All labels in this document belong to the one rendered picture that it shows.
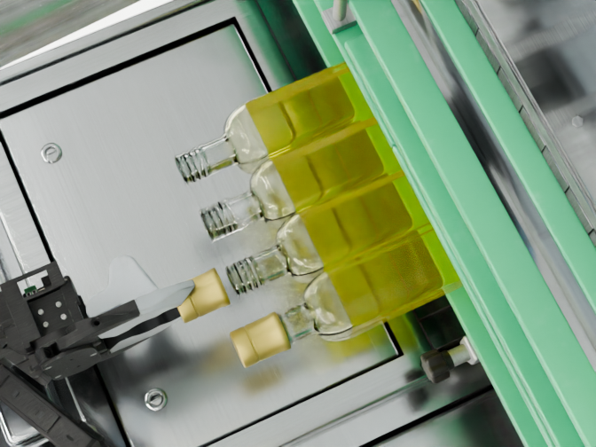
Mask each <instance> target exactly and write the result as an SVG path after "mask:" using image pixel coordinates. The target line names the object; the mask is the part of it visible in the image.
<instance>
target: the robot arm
mask: <svg viewBox="0 0 596 447"><path fill-rule="evenodd" d="M139 1H141V0H0V68H1V67H4V66H6V65H8V64H10V63H12V62H13V61H16V60H18V59H21V58H23V57H25V56H27V55H28V54H30V53H32V52H34V51H38V50H40V49H42V48H43V47H45V46H47V45H49V44H51V43H54V42H56V41H58V40H59V39H62V38H64V37H66V36H68V35H71V34H73V33H74V32H76V31H78V30H80V29H82V28H85V27H87V26H89V25H91V24H93V23H95V22H97V21H99V20H102V19H103V18H106V17H108V16H110V15H112V14H114V13H116V12H118V11H120V10H122V9H124V8H126V7H129V6H131V5H133V4H135V3H137V2H139ZM42 271H47V274H48V275H46V276H44V277H42V278H41V280H42V282H43V286H42V287H40V288H38V289H37V287H36V286H35V285H33V286H31V287H28V288H26V289H24V292H25V293H24V294H23V295H22V293H21V291H20V288H19V285H18V282H20V281H21V280H24V279H26V278H29V277H32V276H34V275H35V274H38V273H40V272H42ZM0 287H1V290H2V291H1V292H0V401H1V402H2V403H3V404H5V405H6V406H7V407H9V408H10V409H11V410H12V411H13V412H15V413H16V414H17V415H19V416H20V417H21V418H22V419H23V420H25V421H26V422H27V423H28V424H29V425H30V426H31V427H33V428H34V429H35V430H36V431H38V432H39V433H40V434H41V435H43V436H44V437H45V438H46V439H48V440H49V441H50V442H51V443H53V444H54V445H55V446H56V447H109V446H108V445H106V444H105V443H104V442H103V440H104V439H105V438H104V437H103V436H102V435H101V434H100V433H99V432H98V431H97V429H96V428H95V427H94V426H93V425H91V424H87V423H86V422H84V421H83V420H80V419H78V420H75V419H74V418H73V417H72V416H70V415H69V414H68V413H67V412H65V411H64V410H63V409H61V408H60V407H59V406H58V405H56V404H55V403H54V402H52V400H50V399H49V398H48V397H47V396H45V395H44V394H43V393H42V392H40V391H39V390H38V389H37V388H35V387H34V386H33V385H31V384H30V383H29V382H28V381H26V380H25V379H24V378H22V377H21V376H20V375H19V374H17V373H16V372H15V371H13V370H12V369H10V368H11V367H12V365H16V366H17V367H18V368H20V370H21V371H23V372H24V373H26V374H27V375H29V376H30V377H31V378H33V379H34V380H36V381H37V382H38V383H40V384H41V385H47V384H48V383H49V382H50V381H51V379H53V380H60V379H63V378H66V377H68V376H71V375H73V374H76V373H79V372H81V371H84V370H86V369H88V368H90V367H91V366H93V365H94V364H96V363H98V362H101V361H104V360H106V359H108V358H110V357H114V356H116V355H118V354H120V353H122V352H123V351H125V350H127V349H130V348H132V347H134V346H136V345H138V344H139V343H141V342H142V341H145V340H147V339H149V338H151V336H153V335H155V334H157V333H158V332H160V331H162V330H164V329H165V328H167V327H169V326H170V325H172V324H174V323H176V321H178V320H179V319H181V316H180V313H179V311H178V309H177V307H178V306H181V304H182V303H183V302H184V300H185V299H186V297H187V296H188V295H189V293H190V292H191V291H192V290H193V289H194V287H195V284H194V281H193V280H192V279H191V280H187V281H185V282H181V283H177V284H175V285H171V286H166V287H164V288H162V289H159V288H158V287H157V286H156V285H155V283H154V282H153V281H152V279H151V278H150V277H149V276H148V275H147V273H146V272H145V271H144V270H143V268H142V267H141V266H140V265H139V264H138V262H137V261H136V260H135V259H134V258H133V257H132V256H130V255H120V256H118V257H116V258H115V259H113V260H112V262H111V264H110V271H109V283H108V286H107V288H106V289H105V290H104V291H102V292H100V293H98V294H95V295H94V296H92V297H91V298H90V299H89V300H88V302H87V305H85V303H84V301H83V298H82V297H81V296H80V295H79V294H78V293H77V291H76V289H75V285H74V283H73V280H72V279H71V278H70V277H69V276H64V277H63V275H62V273H61V270H60V268H59V265H58V262H57V261H54V262H51V263H48V264H46V265H44V266H42V267H40V268H37V269H35V270H33V271H30V272H28V273H25V274H23V275H21V276H18V277H17V278H13V279H11V280H9V281H6V282H4V283H3V284H0Z"/></svg>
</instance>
